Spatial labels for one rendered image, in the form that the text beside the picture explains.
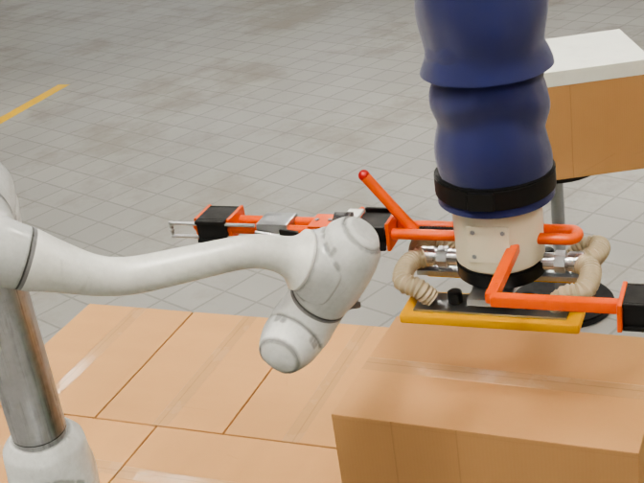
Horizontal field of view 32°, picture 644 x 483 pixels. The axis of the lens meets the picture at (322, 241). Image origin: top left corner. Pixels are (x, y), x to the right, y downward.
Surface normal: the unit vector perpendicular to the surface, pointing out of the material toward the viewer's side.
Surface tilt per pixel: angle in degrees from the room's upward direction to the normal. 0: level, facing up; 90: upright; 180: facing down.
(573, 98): 90
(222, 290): 0
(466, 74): 70
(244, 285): 0
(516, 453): 90
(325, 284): 101
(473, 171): 93
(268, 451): 0
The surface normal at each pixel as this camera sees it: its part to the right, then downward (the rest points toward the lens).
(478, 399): -0.13, -0.90
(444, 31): -0.68, 0.53
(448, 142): -0.87, 0.05
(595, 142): 0.03, 0.42
